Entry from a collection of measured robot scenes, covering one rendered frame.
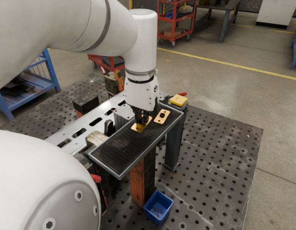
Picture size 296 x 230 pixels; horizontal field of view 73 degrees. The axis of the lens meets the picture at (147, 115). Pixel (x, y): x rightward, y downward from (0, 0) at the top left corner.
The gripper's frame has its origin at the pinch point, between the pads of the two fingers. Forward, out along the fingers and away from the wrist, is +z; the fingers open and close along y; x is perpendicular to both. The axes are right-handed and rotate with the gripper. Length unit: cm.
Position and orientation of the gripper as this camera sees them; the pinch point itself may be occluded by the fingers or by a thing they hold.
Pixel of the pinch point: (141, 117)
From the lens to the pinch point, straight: 65.4
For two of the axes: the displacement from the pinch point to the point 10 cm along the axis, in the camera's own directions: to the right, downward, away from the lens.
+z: 0.0, 7.7, 6.4
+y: -8.8, -3.0, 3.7
